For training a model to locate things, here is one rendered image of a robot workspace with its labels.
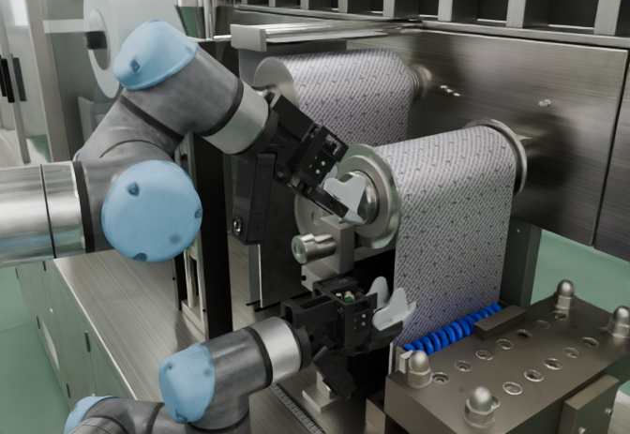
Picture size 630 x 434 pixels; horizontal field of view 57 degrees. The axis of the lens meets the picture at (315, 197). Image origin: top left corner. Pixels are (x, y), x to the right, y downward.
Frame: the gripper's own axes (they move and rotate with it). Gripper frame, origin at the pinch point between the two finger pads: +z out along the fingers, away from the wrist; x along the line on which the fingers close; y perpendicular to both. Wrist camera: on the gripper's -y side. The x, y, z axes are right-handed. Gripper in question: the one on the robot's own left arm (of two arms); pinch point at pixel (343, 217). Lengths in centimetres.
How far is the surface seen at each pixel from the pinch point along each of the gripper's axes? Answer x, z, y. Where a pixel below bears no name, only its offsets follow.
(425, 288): -5.8, 15.7, -2.1
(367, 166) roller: -0.5, -1.7, 7.4
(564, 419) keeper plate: -26.1, 28.1, -7.3
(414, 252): -5.8, 9.5, 1.2
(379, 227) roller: -3.5, 3.3, 1.4
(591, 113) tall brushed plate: -11.2, 21.0, 32.5
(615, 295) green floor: 66, 255, 53
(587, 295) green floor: 75, 246, 45
